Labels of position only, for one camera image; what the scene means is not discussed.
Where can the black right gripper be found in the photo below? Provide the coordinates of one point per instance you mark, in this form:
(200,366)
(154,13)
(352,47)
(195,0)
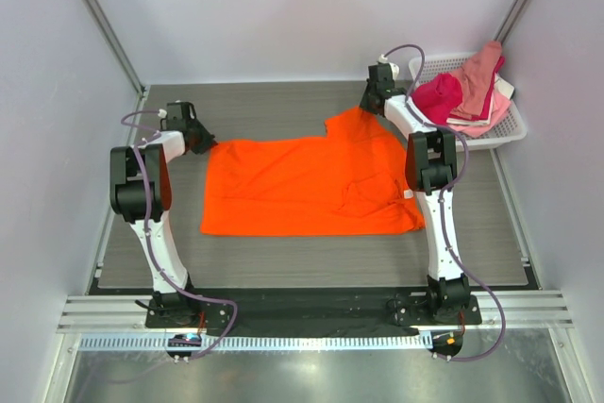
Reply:
(370,102)

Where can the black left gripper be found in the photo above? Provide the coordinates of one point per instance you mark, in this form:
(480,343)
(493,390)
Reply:
(202,137)

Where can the orange t shirt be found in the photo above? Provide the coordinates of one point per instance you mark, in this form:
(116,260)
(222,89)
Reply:
(348,182)

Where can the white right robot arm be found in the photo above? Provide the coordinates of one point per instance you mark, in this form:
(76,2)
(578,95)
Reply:
(431,170)

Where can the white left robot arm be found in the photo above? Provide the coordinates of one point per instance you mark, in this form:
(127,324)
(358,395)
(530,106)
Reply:
(140,192)

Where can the magenta t shirt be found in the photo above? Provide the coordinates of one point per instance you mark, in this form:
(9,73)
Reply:
(438,98)

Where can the salmon pink t shirt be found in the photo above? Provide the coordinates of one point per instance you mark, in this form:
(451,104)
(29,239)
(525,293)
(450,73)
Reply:
(477,78)

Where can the light pink t shirt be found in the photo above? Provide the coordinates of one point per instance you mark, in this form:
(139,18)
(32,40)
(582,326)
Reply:
(488,115)

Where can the white folded t shirt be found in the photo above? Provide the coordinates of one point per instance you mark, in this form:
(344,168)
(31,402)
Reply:
(504,87)

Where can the white perforated plastic basket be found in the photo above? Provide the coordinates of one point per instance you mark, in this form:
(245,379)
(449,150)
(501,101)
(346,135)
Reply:
(505,122)

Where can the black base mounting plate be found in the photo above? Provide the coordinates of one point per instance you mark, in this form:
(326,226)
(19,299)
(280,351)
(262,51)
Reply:
(345,312)

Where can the left aluminium corner post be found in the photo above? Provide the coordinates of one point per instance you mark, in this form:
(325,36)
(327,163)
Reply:
(106,30)

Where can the white slotted cable duct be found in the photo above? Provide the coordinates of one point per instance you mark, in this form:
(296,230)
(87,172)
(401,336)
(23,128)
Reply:
(186,343)

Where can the aluminium rail frame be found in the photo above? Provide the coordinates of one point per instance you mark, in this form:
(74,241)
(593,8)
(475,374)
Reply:
(115,313)

